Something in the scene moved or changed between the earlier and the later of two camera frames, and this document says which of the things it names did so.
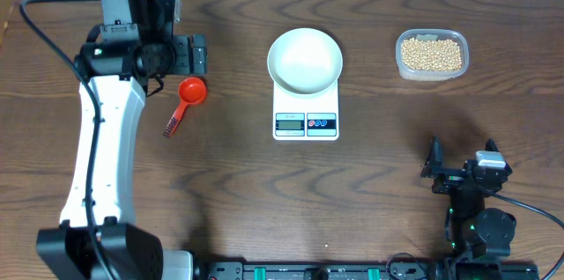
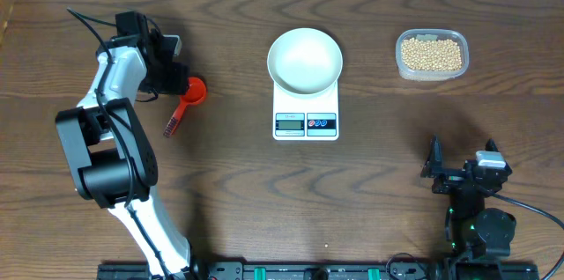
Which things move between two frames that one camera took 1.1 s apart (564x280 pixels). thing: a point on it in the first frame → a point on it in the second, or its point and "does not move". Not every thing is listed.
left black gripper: x=181 y=63 → x=178 y=83
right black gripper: x=434 y=165 does not move
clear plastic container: x=431 y=55 does not move
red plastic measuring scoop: x=191 y=90 does not move
